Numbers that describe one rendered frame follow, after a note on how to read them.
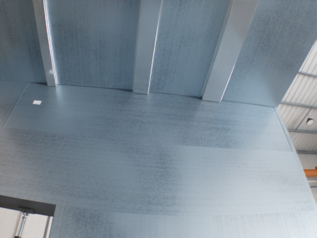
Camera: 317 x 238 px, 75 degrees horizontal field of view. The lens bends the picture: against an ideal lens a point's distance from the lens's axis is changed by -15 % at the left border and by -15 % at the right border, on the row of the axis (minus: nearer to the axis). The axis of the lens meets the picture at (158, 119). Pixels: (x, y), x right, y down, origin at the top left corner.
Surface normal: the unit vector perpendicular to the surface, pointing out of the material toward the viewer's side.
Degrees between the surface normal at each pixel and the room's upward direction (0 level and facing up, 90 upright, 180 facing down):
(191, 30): 180
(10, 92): 90
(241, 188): 90
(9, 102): 90
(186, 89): 180
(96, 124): 90
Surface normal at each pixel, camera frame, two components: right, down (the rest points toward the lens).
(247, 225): 0.14, -0.68
